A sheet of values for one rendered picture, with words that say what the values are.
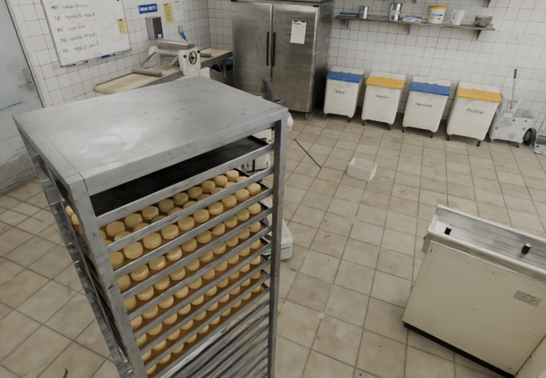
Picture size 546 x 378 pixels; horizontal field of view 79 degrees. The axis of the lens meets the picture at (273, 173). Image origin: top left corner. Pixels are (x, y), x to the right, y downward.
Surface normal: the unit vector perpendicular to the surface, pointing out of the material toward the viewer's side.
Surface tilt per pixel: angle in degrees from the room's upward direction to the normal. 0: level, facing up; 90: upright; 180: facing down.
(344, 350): 0
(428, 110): 92
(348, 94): 92
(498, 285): 90
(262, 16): 90
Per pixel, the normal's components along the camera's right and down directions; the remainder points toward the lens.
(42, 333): 0.03, -0.85
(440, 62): -0.39, 0.48
